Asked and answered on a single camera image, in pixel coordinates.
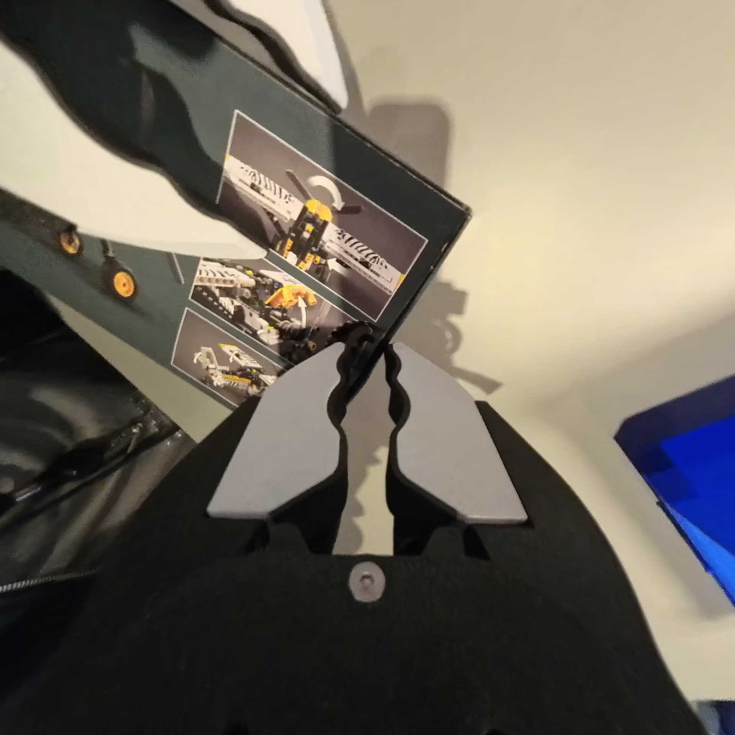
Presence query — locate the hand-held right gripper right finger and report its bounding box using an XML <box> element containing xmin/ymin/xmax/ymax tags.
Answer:
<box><xmin>385</xmin><ymin>341</ymin><xmax>528</xmax><ymax>525</ymax></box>

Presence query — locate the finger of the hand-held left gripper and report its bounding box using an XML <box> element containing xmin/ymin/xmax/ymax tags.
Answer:
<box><xmin>201</xmin><ymin>0</ymin><xmax>349</xmax><ymax>114</ymax></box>
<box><xmin>0</xmin><ymin>43</ymin><xmax>269</xmax><ymax>260</ymax></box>

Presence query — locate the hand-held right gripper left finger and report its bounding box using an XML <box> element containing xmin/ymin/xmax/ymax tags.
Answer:
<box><xmin>206</xmin><ymin>343</ymin><xmax>349</xmax><ymax>521</ymax></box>

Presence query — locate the black toy brick box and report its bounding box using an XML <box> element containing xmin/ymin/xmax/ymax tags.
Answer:
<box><xmin>0</xmin><ymin>0</ymin><xmax>473</xmax><ymax>410</ymax></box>

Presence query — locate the grey desk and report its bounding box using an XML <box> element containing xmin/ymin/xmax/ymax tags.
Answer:
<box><xmin>46</xmin><ymin>0</ymin><xmax>735</xmax><ymax>704</ymax></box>

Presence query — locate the blue plastic bin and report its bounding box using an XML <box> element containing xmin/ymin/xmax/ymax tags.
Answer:
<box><xmin>614</xmin><ymin>373</ymin><xmax>735</xmax><ymax>608</ymax></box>

